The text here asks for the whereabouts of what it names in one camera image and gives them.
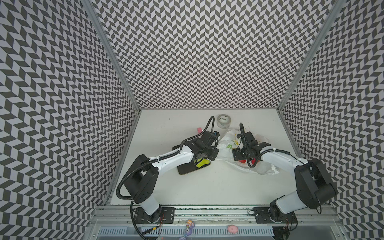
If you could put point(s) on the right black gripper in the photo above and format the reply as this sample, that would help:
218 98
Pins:
240 154

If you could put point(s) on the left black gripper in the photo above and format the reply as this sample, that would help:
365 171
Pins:
213 156

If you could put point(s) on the green fake pear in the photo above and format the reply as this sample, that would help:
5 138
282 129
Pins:
200 163

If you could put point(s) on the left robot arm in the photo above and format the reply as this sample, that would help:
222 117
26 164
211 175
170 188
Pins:
138 183

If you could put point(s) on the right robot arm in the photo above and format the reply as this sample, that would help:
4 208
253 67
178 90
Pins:
314 185

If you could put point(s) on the black square tray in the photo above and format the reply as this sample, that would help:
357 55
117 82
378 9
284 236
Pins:
190 167

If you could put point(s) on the grey tape roll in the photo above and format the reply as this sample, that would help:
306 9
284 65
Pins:
224 121

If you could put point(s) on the purple toy figure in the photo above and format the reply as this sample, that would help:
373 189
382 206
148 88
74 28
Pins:
190 225

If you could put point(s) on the pink round toy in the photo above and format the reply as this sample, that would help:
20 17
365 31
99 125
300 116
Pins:
232 229

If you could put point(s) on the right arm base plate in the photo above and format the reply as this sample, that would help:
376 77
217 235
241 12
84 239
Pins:
264 215

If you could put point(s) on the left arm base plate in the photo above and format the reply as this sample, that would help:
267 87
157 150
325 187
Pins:
163 215

